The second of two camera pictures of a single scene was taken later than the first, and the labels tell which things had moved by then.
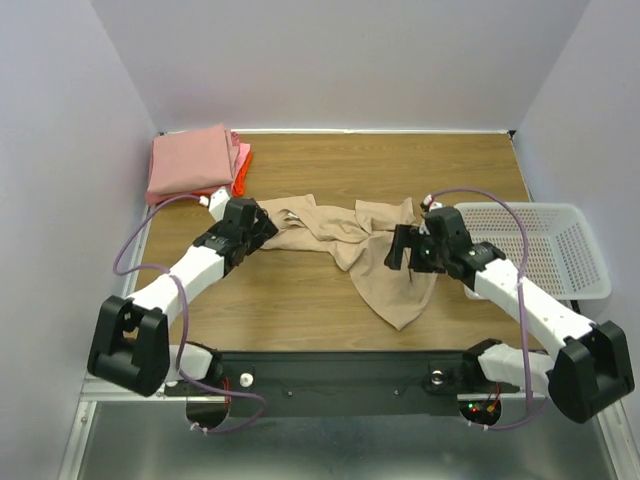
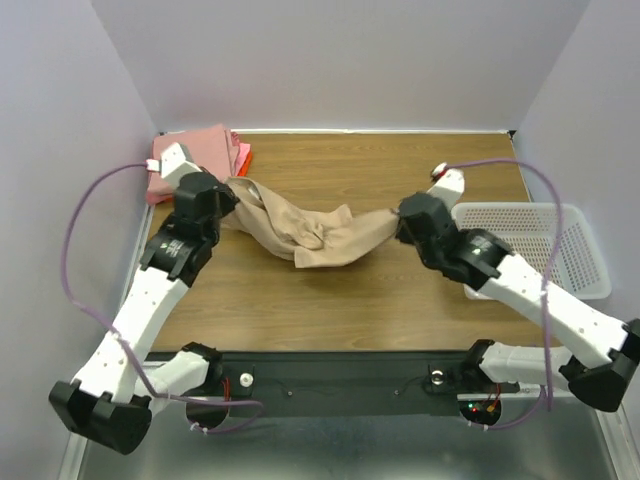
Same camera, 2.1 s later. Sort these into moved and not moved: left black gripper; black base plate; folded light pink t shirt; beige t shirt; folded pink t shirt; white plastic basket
Moved: left black gripper; beige t shirt
Not moved: white plastic basket; folded pink t shirt; black base plate; folded light pink t shirt
